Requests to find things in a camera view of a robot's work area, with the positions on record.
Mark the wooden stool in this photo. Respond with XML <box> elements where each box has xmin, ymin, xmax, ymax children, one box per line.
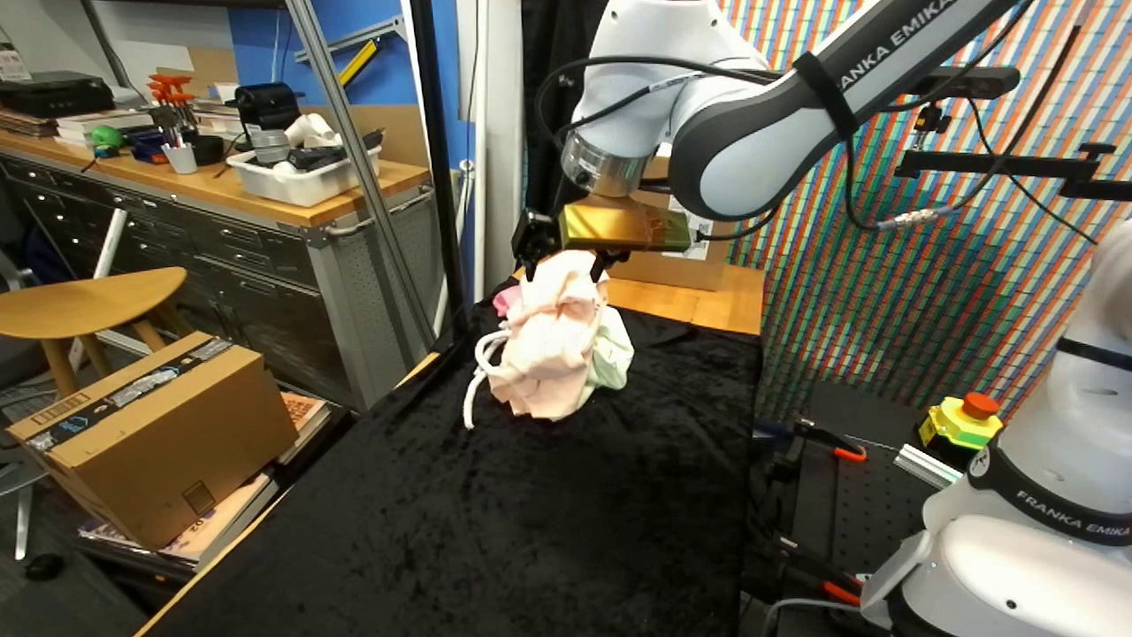
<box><xmin>0</xmin><ymin>266</ymin><xmax>191</xmax><ymax>400</ymax></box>

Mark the silver metal tube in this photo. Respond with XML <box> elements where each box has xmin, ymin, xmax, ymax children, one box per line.
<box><xmin>890</xmin><ymin>440</ymin><xmax>968</xmax><ymax>492</ymax></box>

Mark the white plastic tray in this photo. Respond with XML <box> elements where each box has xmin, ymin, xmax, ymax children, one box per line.
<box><xmin>225</xmin><ymin>144</ymin><xmax>388</xmax><ymax>211</ymax></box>

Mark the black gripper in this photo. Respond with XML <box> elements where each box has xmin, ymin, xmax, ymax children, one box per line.
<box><xmin>509</xmin><ymin>211</ymin><xmax>628</xmax><ymax>275</ymax></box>

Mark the orange handled clamp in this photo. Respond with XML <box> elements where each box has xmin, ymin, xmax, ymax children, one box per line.
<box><xmin>772</xmin><ymin>535</ymin><xmax>871</xmax><ymax>614</ymax></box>
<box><xmin>788</xmin><ymin>414</ymin><xmax>875</xmax><ymax>469</ymax></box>

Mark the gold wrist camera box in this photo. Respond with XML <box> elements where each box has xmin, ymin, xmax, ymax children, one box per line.
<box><xmin>554</xmin><ymin>194</ymin><xmax>696</xmax><ymax>254</ymax></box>

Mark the black perforated breadboard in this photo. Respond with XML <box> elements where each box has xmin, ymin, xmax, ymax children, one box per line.
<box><xmin>781</xmin><ymin>392</ymin><xmax>948</xmax><ymax>604</ymax></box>

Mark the black vertical pole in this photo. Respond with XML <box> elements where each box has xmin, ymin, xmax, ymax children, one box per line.
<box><xmin>404</xmin><ymin>0</ymin><xmax>473</xmax><ymax>358</ymax></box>

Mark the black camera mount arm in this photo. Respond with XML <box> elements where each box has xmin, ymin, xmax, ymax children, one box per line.
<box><xmin>894</xmin><ymin>141</ymin><xmax>1127</xmax><ymax>203</ymax></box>

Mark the peach cloth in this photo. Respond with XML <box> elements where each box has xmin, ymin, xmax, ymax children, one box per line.
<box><xmin>483</xmin><ymin>249</ymin><xmax>617</xmax><ymax>424</ymax></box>

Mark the green plastic object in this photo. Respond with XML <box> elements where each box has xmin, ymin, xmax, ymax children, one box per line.
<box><xmin>85</xmin><ymin>121</ymin><xmax>127</xmax><ymax>159</ymax></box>

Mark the orange plastic object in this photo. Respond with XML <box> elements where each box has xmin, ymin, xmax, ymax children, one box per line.
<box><xmin>146</xmin><ymin>67</ymin><xmax>197</xmax><ymax>113</ymax></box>

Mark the yellow bar tool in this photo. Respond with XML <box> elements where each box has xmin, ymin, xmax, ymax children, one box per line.
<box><xmin>331</xmin><ymin>43</ymin><xmax>384</xmax><ymax>95</ymax></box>

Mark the silver metal pole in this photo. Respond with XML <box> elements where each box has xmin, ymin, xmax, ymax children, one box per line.
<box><xmin>282</xmin><ymin>0</ymin><xmax>430</xmax><ymax>323</ymax></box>

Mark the wooden top workbench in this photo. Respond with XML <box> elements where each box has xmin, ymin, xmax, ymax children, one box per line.
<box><xmin>0</xmin><ymin>125</ymin><xmax>445</xmax><ymax>412</ymax></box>

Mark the black boxy device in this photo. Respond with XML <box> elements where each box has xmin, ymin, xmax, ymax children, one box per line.
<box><xmin>235</xmin><ymin>80</ymin><xmax>305</xmax><ymax>136</ymax></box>

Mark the black flat case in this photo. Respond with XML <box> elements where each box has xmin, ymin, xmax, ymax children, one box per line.
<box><xmin>0</xmin><ymin>70</ymin><xmax>116</xmax><ymax>121</ymax></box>

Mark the cardboard box with black strip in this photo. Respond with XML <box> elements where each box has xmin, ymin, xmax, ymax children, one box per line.
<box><xmin>3</xmin><ymin>328</ymin><xmax>301</xmax><ymax>552</ymax></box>

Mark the yellow red emergency stop button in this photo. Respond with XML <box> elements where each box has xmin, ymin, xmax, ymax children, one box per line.
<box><xmin>916</xmin><ymin>388</ymin><xmax>1007</xmax><ymax>453</ymax></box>

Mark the white metal leg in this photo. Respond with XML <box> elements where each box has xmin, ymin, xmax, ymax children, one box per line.
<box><xmin>85</xmin><ymin>207</ymin><xmax>131</xmax><ymax>283</ymax></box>

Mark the black stereo camera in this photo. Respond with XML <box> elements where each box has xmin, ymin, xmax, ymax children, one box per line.
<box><xmin>914</xmin><ymin>64</ymin><xmax>1025</xmax><ymax>103</ymax></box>

